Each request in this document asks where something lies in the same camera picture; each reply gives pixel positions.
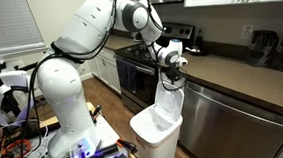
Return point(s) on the stainless steel dishwasher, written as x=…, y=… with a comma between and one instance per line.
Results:
x=225, y=130

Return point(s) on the dark slim bottle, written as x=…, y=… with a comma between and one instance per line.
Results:
x=199, y=38

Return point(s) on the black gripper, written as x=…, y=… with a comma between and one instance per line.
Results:
x=174, y=72

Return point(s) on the dark hanging towel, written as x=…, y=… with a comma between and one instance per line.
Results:
x=127, y=75

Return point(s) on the white lower cabinets beside window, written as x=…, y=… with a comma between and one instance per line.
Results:
x=107, y=69

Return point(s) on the white wall outlet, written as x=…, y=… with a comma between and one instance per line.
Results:
x=247, y=32

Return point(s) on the orange black clamp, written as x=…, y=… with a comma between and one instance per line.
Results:
x=126, y=145

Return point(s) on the white window blinds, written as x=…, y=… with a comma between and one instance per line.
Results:
x=7, y=21

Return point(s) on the white bin lid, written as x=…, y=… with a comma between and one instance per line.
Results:
x=169, y=102

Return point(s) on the black coffee maker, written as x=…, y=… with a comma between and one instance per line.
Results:
x=262, y=48

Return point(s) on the black bowl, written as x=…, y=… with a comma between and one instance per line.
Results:
x=198, y=51

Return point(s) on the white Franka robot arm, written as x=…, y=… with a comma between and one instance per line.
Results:
x=65, y=84

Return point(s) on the black stainless stove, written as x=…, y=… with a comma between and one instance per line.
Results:
x=141, y=79

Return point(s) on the white trash bin body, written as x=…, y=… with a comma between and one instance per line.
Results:
x=155, y=138

